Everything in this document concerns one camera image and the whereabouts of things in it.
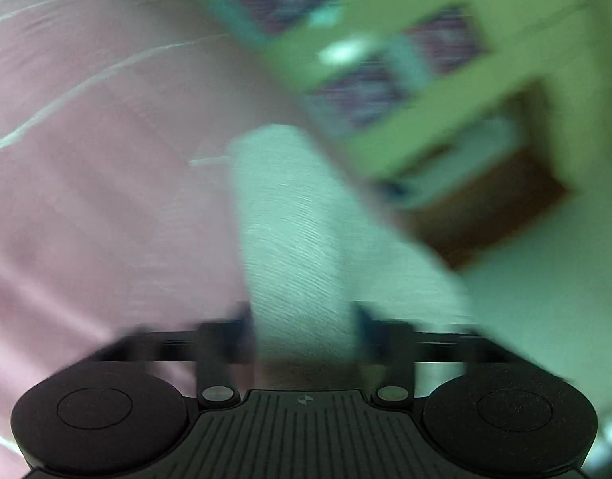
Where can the brown wooden door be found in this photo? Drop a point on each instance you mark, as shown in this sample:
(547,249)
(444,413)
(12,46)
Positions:
(490,209)

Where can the grey-green pants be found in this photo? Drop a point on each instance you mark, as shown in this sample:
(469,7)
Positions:
(296,239)

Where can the pink checked bed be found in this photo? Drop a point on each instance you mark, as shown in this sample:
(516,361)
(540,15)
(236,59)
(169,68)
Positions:
(101,184)

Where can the pale green wardrobe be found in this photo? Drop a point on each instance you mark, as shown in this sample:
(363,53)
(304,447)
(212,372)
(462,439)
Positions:
(435,110)

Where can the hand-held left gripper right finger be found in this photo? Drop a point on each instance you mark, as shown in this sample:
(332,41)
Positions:
(385,344)

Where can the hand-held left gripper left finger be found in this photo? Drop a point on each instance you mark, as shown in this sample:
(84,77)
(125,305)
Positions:
(221,344)

